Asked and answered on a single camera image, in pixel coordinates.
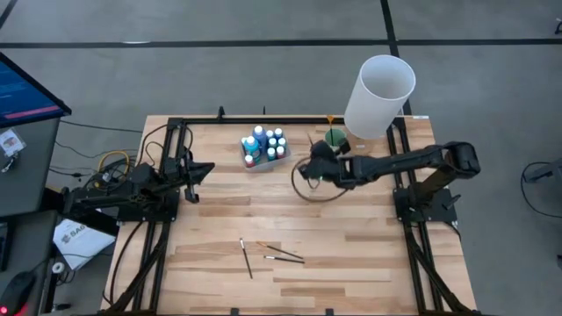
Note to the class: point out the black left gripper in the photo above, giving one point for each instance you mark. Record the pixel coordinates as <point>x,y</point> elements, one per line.
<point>180,169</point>

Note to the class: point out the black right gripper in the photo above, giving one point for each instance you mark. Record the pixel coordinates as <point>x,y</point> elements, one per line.
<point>322,169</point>

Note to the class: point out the pale green cup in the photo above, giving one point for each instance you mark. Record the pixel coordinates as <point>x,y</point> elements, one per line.
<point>338,137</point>

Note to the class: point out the orange fan paintbrush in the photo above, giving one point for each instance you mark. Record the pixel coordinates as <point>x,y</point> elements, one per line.
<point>330,118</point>

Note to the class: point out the red paint bottle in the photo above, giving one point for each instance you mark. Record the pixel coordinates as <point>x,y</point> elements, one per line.
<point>249,161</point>

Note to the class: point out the teal paint bottle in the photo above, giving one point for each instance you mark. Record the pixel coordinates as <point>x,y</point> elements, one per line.
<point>282,142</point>

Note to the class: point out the maroon paint bottle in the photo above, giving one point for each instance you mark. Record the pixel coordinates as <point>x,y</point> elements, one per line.
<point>280,152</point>

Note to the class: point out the large turquoise paint bottle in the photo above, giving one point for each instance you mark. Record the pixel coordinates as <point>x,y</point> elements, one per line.
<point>252,145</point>

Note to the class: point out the clear plastic bin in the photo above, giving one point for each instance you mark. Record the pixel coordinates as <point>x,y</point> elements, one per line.
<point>260,164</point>

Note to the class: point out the blue paint bottle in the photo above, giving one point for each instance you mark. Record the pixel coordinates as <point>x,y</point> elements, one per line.
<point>278,132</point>

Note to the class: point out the aqua green paint bottle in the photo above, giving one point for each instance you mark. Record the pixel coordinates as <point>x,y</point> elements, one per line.
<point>271,153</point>

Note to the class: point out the cyan paint bottle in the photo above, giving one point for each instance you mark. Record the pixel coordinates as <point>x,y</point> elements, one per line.
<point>269,134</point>

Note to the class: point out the large lavender paint bottle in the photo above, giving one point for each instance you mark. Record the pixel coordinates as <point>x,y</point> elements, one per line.
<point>259,134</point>

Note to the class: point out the gold ferrule paintbrush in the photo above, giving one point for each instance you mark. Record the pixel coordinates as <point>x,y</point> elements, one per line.
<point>280,250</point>

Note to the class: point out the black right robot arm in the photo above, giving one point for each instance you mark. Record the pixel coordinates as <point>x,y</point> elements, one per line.
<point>404,162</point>

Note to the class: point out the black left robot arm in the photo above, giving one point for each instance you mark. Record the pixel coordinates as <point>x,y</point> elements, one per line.
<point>110,197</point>

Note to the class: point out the black table clamp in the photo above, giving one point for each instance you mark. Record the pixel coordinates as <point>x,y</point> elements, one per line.
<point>329,312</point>
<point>221,113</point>
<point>235,312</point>

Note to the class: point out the tall white cylinder container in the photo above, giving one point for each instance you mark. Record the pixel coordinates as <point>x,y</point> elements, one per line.
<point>377,105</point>

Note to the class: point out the white printed paper sheet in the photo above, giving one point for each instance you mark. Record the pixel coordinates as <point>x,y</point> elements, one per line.
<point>81,246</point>

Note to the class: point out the white tape roll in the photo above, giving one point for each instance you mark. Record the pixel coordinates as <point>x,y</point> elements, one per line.
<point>58,267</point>

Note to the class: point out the white card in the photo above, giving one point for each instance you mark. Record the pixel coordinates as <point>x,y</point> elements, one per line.
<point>11,142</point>

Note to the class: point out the large computer monitor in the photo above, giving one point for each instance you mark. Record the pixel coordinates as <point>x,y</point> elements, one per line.
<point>22,94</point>

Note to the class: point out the grey chair base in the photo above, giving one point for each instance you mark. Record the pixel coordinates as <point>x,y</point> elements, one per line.
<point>549,172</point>

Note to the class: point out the black computer mouse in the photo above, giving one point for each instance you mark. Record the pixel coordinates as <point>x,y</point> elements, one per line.
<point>17,292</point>

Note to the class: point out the black aluminium frame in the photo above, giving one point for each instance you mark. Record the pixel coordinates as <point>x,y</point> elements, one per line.
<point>285,120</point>

